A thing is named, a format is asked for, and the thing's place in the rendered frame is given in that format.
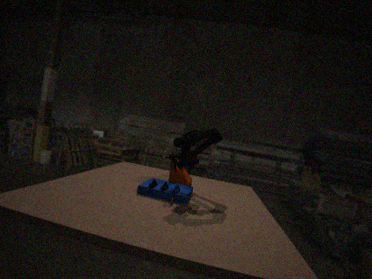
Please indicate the blue flat panel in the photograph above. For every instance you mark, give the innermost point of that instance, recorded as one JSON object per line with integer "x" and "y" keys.
{"x": 160, "y": 189}

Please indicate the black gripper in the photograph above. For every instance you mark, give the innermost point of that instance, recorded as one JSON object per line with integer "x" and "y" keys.
{"x": 174, "y": 158}

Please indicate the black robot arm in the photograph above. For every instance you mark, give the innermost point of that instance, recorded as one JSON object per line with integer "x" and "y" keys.
{"x": 194, "y": 137}

